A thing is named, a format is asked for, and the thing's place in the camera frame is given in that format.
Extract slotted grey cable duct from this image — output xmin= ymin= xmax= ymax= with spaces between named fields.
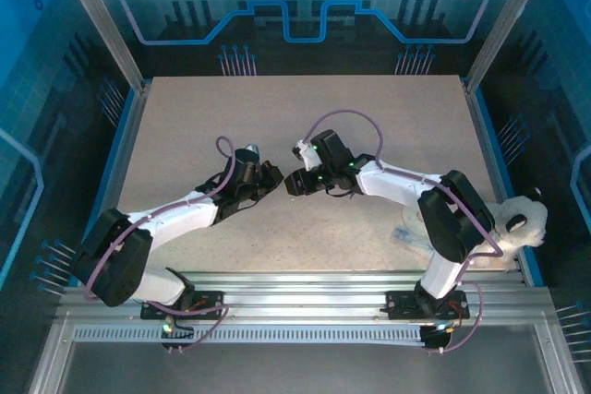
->
xmin=73 ymin=325 xmax=428 ymax=345

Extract aluminium side rail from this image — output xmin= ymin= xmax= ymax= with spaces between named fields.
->
xmin=80 ymin=79 xmax=152 ymax=250
xmin=461 ymin=78 xmax=544 ymax=287

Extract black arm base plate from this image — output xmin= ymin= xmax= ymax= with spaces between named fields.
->
xmin=384 ymin=290 xmax=471 ymax=321
xmin=139 ymin=290 xmax=226 ymax=321

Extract grey metal panel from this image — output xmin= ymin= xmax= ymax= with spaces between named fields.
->
xmin=57 ymin=341 xmax=555 ymax=394

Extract clear plastic bag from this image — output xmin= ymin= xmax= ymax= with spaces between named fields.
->
xmin=392 ymin=226 xmax=435 ymax=256

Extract aluminium front rail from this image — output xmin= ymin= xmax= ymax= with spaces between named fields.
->
xmin=57 ymin=271 xmax=555 ymax=326

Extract aluminium corner post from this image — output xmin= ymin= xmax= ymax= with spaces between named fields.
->
xmin=463 ymin=0 xmax=558 ymax=94
xmin=51 ymin=0 xmax=149 ymax=93

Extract black circuit board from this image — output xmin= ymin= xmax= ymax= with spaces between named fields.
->
xmin=159 ymin=318 xmax=198 ymax=354
xmin=420 ymin=322 xmax=457 ymax=354

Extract white and black plush toy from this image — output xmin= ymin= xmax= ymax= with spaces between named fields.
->
xmin=477 ymin=185 xmax=550 ymax=271

